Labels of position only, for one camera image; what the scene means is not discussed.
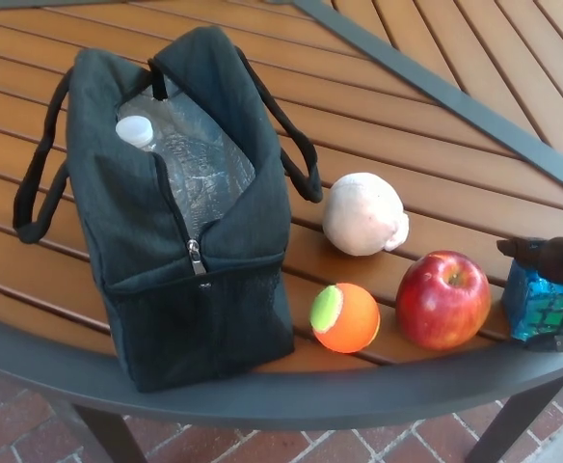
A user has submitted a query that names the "dark grey insulated lunch bag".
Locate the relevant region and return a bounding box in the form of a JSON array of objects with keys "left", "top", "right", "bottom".
[{"left": 13, "top": 26, "right": 324, "bottom": 395}]

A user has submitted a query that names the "orange and green tennis ball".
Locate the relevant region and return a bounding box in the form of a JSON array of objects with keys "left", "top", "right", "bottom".
[{"left": 308, "top": 283, "right": 382, "bottom": 354}]

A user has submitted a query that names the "dark metal table leg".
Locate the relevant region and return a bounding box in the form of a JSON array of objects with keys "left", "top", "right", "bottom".
[
  {"left": 71, "top": 404, "right": 146, "bottom": 463},
  {"left": 464, "top": 373, "right": 563, "bottom": 463}
]

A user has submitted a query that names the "cream round soft toy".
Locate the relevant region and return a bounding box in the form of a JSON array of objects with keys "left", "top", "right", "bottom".
[{"left": 322, "top": 172, "right": 411, "bottom": 256}]

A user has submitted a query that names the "blue foil rubik cube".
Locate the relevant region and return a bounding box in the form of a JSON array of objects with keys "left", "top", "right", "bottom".
[{"left": 500, "top": 259, "right": 563, "bottom": 341}]

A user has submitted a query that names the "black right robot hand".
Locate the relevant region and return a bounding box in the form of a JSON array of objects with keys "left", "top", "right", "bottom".
[{"left": 496, "top": 235, "right": 563, "bottom": 361}]

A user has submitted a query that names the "red apple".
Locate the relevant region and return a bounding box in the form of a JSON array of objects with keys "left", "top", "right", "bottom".
[{"left": 395, "top": 250, "right": 493, "bottom": 351}]

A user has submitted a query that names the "clear plastic water bottle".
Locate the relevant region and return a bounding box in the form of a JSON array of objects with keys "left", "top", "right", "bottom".
[{"left": 115, "top": 115, "right": 256, "bottom": 232}]

